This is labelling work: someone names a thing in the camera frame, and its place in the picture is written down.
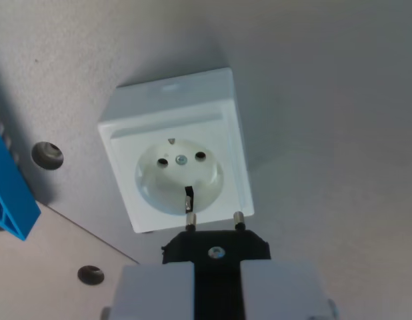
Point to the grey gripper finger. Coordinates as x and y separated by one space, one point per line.
279 293
152 293

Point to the black two-pin power plug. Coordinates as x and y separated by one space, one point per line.
217 243

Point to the blue ribbed plastic wedge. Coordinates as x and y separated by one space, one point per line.
9 190

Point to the white wall socket box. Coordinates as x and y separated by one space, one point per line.
179 133

